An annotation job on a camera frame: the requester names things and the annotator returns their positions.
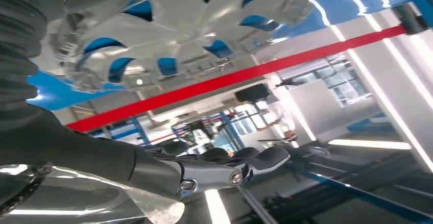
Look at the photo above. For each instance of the chrome stanchion post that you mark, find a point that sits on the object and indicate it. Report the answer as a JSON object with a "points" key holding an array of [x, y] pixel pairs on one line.
{"points": [[409, 18]]}

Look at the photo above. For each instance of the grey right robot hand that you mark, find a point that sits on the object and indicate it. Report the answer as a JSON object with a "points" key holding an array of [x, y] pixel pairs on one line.
{"points": [[101, 155]]}

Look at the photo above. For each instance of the clear plastic film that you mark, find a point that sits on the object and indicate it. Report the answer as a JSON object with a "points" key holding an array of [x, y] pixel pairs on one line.
{"points": [[84, 198]]}

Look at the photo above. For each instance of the person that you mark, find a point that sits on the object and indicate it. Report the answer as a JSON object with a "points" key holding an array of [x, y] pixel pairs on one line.
{"points": [[279, 114]]}

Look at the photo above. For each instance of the red barrier belt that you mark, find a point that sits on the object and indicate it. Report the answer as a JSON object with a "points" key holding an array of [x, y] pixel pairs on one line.
{"points": [[236, 77]]}

